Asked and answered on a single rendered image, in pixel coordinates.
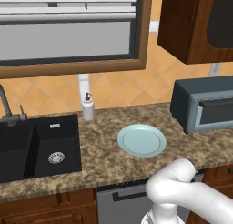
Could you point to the white wall socket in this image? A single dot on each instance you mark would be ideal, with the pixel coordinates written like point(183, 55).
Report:
point(215, 69)

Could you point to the black kitchen sink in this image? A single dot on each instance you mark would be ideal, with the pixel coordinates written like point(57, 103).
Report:
point(39, 148)

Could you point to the grey sink tap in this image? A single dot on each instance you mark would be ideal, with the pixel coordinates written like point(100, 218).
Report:
point(7, 109)

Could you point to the grey dishwasher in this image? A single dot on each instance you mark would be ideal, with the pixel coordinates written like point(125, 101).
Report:
point(121, 203)

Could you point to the dark grey toaster oven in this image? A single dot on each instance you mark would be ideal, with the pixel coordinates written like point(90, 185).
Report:
point(188, 97)

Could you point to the dark wood wall cupboard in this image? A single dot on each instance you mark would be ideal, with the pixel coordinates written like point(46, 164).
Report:
point(197, 24)

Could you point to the toaster oven door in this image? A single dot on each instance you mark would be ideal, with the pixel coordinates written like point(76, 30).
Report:
point(212, 110)

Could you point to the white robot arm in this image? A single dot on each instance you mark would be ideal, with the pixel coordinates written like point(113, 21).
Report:
point(179, 191)

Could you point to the white soap dispenser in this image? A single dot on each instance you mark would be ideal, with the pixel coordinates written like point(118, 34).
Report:
point(88, 107)

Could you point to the black cupboard knob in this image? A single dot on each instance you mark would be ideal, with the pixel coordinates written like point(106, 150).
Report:
point(230, 170)

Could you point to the wood framed window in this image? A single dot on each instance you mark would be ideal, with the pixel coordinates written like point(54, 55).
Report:
point(69, 30)

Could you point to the pale blue plate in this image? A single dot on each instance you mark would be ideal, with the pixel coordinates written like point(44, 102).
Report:
point(141, 140)

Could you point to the white paper towel holder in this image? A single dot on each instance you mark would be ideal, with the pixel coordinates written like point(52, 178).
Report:
point(84, 88)

